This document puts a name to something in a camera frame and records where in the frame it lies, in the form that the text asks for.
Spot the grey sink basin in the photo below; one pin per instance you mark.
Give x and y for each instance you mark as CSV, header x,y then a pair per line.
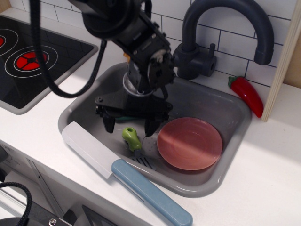
x,y
228,114

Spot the pink plate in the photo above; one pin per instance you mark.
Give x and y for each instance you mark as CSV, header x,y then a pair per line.
x,y
189,143

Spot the green handled grey spatula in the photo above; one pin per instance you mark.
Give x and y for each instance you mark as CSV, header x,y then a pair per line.
x,y
129,134

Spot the wooden side panel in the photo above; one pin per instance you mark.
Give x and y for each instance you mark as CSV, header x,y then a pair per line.
x,y
284,60

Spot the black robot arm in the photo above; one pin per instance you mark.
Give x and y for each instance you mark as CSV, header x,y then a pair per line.
x,y
143,91

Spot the dark grey faucet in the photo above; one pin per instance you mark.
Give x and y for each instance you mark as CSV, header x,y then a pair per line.
x,y
189,59

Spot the black toy stovetop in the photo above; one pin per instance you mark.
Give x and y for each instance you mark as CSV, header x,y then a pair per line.
x,y
21,83

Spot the dark green toy cucumber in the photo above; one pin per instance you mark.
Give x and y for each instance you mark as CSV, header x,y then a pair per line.
x,y
128,118

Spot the red toy chili pepper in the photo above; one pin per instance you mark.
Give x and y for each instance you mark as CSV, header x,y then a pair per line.
x,y
247,93

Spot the toy knife blue handle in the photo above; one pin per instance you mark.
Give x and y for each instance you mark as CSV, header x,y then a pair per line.
x,y
107,163

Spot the orange toy chicken piece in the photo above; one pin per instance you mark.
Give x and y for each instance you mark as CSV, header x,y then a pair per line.
x,y
127,57

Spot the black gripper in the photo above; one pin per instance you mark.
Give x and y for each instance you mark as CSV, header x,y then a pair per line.
x,y
121,104

